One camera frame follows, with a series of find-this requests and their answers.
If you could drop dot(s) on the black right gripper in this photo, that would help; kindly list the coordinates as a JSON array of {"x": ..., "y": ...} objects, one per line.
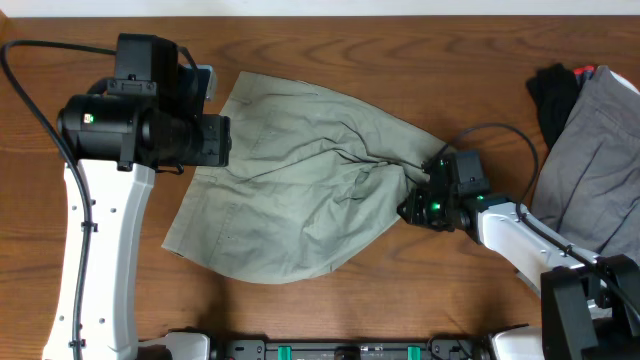
[{"x": 413, "y": 213}]

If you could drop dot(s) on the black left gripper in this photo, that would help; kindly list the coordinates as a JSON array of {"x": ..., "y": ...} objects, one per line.
[{"x": 220, "y": 141}]

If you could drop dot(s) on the khaki green shorts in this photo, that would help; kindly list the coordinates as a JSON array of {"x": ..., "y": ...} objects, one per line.
[{"x": 314, "y": 176}]

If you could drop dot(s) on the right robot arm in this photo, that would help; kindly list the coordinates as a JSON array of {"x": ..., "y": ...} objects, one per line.
[{"x": 589, "y": 303}]

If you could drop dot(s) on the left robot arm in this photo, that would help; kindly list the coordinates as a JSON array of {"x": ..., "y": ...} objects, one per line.
[{"x": 146, "y": 119}]

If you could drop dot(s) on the grey shorts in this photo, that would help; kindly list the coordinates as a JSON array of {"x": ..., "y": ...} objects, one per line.
[{"x": 588, "y": 189}]

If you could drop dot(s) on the black garment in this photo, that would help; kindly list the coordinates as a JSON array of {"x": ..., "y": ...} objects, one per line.
[{"x": 554, "y": 91}]

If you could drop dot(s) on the red garment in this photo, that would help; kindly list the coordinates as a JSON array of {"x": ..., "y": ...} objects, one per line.
[{"x": 587, "y": 71}]

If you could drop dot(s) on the light blue garment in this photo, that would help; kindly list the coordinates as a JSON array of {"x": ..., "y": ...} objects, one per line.
[{"x": 626, "y": 83}]

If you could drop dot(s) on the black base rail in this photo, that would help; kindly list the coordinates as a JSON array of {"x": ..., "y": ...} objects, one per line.
[{"x": 437, "y": 348}]

